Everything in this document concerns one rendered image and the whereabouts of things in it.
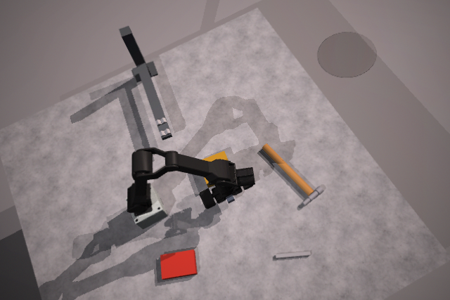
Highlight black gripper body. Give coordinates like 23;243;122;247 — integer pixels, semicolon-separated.
199;185;253;209

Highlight red rectangular block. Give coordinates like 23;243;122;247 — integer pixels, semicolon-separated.
160;249;198;280

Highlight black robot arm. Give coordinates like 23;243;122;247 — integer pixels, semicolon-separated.
127;148;255;216

